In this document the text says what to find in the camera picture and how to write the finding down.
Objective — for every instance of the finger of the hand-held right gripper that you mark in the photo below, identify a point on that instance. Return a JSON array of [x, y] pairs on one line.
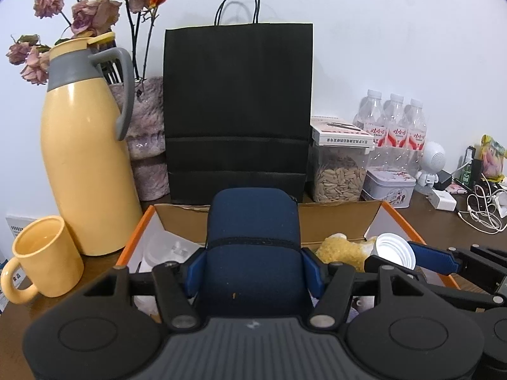
[[431, 257], [459, 293]]

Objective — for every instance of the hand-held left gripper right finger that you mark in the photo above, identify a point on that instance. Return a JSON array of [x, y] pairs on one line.
[[311, 273]]

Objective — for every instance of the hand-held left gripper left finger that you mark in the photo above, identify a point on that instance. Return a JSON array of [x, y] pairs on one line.
[[194, 277]]

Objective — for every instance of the plush cat toy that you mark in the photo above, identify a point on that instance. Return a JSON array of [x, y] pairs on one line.
[[340, 249]]

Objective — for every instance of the large white ridged lid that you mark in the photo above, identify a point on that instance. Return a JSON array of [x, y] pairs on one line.
[[392, 249]]

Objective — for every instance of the red cardboard box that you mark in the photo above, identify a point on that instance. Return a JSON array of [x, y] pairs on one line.
[[336, 221]]

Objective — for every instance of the navy blue pouch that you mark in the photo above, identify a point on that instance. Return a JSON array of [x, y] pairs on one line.
[[253, 245]]

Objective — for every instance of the white charger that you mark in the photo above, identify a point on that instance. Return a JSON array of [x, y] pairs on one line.
[[443, 200]]

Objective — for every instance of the black adapter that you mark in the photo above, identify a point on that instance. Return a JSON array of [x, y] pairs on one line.
[[444, 180]]

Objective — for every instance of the printed tin box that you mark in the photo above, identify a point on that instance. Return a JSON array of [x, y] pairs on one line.
[[390, 190]]

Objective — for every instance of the black green device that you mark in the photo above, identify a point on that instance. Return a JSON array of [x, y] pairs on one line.
[[470, 170]]

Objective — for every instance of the clear seed container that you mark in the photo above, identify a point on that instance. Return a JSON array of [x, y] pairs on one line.
[[336, 178]]

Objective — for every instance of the white robot figure speaker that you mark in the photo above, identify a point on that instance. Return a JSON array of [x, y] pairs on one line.
[[431, 158]]

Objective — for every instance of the yellow snack packet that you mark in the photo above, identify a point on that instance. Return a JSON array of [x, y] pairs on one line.
[[493, 156]]

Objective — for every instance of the pink textured vase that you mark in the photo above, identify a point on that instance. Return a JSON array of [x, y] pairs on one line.
[[148, 146]]

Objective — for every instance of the yellow mug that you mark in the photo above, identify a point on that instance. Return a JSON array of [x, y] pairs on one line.
[[51, 261]]

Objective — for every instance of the yellow thermos jug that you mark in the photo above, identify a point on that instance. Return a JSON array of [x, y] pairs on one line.
[[87, 166]]

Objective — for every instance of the black paper bag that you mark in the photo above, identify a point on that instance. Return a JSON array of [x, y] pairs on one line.
[[237, 107]]

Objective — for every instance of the dried rose bouquet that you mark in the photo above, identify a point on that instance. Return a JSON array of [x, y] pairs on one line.
[[95, 12]]

